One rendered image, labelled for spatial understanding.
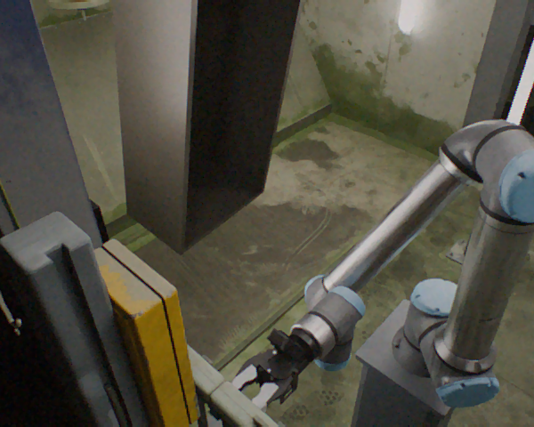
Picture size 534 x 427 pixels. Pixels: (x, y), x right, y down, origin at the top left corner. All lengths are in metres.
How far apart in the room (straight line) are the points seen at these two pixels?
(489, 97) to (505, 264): 2.45
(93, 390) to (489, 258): 0.76
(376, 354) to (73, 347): 1.19
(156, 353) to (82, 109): 2.48
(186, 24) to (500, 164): 0.95
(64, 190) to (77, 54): 2.06
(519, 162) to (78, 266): 0.72
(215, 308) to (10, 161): 1.67
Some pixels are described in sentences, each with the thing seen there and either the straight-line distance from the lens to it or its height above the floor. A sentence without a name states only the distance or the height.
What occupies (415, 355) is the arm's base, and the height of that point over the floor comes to 0.71.
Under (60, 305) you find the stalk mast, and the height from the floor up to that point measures 1.59.
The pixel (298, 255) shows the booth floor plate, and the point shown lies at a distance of 2.70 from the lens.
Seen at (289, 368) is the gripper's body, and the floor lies 1.10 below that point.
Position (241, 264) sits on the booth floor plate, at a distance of 2.65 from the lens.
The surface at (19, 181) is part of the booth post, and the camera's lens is 0.98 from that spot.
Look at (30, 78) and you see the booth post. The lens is 0.93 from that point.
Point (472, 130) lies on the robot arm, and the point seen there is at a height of 1.46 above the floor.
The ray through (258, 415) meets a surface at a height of 1.15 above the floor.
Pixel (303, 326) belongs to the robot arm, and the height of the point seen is 1.12.
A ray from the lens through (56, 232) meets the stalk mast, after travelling 0.46.
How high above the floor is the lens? 1.91
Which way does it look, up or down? 38 degrees down
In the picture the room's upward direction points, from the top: straight up
